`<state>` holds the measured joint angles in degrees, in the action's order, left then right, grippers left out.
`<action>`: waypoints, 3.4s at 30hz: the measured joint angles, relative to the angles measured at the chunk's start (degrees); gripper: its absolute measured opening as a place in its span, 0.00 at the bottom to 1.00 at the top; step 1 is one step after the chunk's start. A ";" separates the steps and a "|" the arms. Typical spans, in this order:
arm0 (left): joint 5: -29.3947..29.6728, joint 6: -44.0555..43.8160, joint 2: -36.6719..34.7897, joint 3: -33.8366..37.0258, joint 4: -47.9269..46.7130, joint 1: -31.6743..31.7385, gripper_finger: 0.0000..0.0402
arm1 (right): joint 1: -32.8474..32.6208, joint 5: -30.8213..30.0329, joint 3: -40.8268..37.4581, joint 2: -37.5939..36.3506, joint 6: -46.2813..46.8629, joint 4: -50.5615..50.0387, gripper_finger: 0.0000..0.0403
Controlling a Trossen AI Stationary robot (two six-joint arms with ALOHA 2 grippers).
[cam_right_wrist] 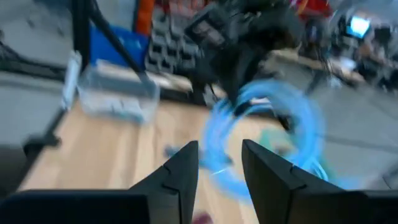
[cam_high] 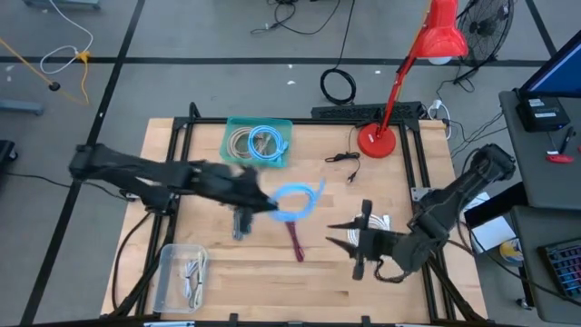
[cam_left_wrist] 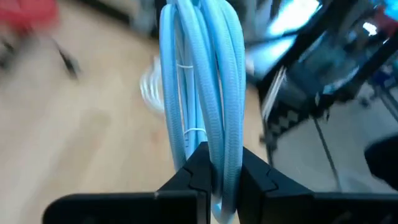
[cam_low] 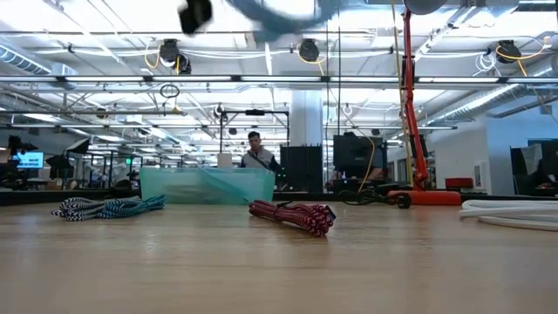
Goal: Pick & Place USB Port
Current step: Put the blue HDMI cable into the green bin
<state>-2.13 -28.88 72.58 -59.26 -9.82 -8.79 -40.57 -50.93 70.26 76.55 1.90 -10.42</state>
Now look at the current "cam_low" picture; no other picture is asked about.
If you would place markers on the white square column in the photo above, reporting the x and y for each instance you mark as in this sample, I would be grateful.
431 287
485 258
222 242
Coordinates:
306 118

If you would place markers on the red box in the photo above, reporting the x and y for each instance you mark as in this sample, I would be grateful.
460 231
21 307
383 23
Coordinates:
458 183

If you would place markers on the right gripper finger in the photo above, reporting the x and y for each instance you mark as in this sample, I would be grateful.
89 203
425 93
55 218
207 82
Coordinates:
196 15

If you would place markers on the teal plastic bin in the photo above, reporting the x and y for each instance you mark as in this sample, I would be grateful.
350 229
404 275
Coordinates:
174 187

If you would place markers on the black aluminium table frame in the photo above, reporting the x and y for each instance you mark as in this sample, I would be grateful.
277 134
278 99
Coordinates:
26 197

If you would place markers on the blue screen monitor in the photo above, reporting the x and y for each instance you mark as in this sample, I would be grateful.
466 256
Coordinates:
29 159

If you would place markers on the black cabinet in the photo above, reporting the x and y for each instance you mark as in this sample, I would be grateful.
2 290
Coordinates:
301 168

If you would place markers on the dark monitor screen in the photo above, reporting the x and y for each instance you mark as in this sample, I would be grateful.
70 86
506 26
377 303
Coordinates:
357 152

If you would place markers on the black gantry rig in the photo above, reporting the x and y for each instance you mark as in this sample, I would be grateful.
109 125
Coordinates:
255 112

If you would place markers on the red desk lamp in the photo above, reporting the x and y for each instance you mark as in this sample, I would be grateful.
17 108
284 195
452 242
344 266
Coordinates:
408 109

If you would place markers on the grey hanging cloth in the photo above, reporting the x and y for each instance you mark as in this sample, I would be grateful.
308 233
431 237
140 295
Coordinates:
532 157

